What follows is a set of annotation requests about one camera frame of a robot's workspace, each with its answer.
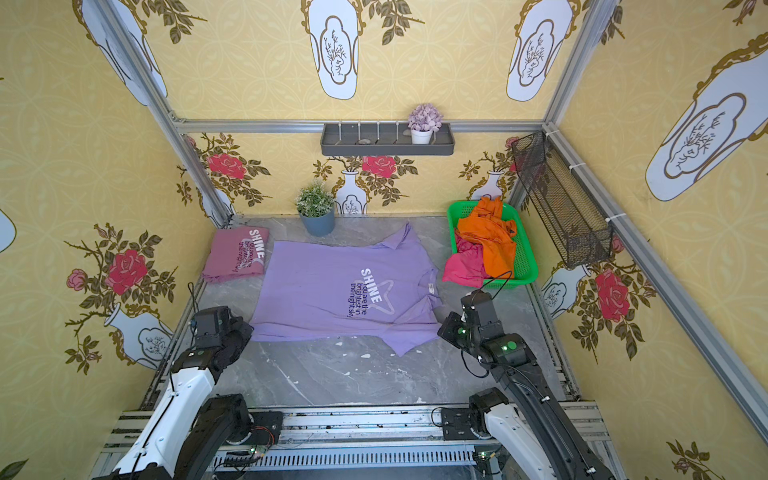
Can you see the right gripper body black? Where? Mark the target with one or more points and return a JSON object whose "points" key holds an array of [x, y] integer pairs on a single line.
{"points": [[450, 330]]}

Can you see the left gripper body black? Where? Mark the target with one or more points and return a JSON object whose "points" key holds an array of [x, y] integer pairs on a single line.
{"points": [[241, 335]]}

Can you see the purple t-shirt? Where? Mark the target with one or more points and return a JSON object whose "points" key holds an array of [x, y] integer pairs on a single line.
{"points": [[313, 291]]}

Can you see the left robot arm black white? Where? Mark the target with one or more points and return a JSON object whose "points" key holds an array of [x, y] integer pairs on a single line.
{"points": [[190, 424]]}

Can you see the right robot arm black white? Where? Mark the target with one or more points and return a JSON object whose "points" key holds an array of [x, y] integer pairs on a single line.
{"points": [[528, 396]]}

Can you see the magenta t-shirt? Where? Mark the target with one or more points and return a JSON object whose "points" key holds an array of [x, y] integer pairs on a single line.
{"points": [[466, 266]]}

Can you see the green plastic basket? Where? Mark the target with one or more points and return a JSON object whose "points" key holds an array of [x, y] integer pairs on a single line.
{"points": [[526, 269]]}

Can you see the orange t-shirt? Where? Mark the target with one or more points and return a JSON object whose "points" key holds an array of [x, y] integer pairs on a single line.
{"points": [[486, 227]]}

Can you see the green plant blue pot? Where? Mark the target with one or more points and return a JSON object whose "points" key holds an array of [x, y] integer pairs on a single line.
{"points": [[316, 207]]}

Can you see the purple flower white pot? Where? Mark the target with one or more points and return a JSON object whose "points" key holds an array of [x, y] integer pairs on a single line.
{"points": [[424, 122]]}

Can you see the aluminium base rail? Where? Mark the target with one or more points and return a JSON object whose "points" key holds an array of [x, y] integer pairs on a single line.
{"points": [[314, 438]]}

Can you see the black wire mesh basket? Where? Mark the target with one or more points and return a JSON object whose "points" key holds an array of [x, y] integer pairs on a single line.
{"points": [[575, 224]]}

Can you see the grey wall shelf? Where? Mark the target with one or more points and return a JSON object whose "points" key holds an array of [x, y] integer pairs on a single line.
{"points": [[377, 138]]}

